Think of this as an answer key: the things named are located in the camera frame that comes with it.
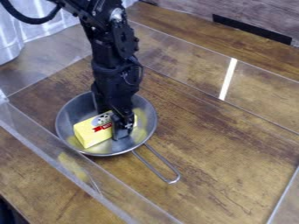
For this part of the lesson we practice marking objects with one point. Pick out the white curtain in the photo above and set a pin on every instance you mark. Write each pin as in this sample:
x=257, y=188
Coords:
x=36, y=23

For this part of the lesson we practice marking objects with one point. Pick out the yellow butter block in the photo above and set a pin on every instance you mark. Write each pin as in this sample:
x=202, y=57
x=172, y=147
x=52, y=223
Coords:
x=94, y=130

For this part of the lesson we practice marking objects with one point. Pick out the silver pan with wire handle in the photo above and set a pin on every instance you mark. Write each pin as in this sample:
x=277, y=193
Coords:
x=80, y=109

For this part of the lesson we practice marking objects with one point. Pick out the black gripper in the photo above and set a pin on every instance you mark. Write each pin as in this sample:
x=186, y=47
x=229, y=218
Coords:
x=114, y=87

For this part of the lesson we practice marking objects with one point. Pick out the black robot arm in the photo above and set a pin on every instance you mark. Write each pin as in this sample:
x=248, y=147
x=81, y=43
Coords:
x=118, y=71

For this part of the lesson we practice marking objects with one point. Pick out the clear acrylic enclosure wall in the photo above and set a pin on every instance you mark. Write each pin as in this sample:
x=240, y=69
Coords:
x=184, y=138

